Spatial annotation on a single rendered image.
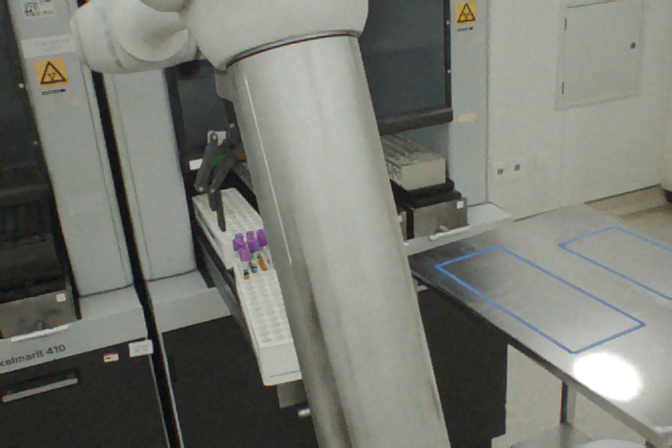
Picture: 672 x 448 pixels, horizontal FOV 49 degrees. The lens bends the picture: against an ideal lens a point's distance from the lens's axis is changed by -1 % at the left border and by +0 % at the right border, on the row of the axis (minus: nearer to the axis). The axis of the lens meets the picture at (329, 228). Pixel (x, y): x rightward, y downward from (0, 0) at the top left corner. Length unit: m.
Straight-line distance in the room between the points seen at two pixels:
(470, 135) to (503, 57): 1.39
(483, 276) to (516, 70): 1.93
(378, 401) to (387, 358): 0.03
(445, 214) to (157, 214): 0.63
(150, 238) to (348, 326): 1.07
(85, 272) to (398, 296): 1.10
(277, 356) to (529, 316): 0.40
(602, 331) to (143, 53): 0.77
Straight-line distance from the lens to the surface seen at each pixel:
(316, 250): 0.52
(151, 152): 1.51
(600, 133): 3.52
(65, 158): 1.49
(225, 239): 1.43
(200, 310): 1.55
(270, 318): 1.11
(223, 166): 1.20
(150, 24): 0.99
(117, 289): 1.61
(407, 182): 1.69
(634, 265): 1.39
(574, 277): 1.33
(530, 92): 3.23
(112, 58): 1.08
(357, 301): 0.53
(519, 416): 2.34
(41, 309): 1.50
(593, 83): 3.42
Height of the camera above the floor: 1.43
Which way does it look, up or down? 23 degrees down
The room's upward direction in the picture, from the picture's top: 5 degrees counter-clockwise
